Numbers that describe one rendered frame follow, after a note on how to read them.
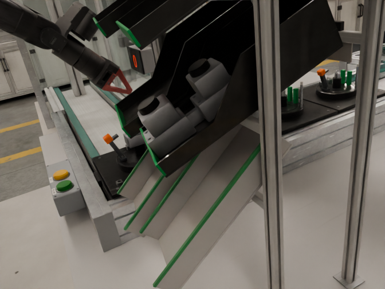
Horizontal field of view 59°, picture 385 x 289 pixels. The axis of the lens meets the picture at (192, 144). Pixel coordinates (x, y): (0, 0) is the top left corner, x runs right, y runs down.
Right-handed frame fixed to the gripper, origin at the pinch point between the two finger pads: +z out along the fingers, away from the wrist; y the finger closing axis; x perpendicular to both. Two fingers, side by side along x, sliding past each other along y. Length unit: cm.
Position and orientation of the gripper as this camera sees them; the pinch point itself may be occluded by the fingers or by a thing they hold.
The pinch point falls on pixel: (128, 90)
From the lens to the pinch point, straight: 88.7
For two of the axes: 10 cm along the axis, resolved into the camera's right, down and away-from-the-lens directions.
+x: -5.8, 8.2, 0.4
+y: -4.5, -3.5, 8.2
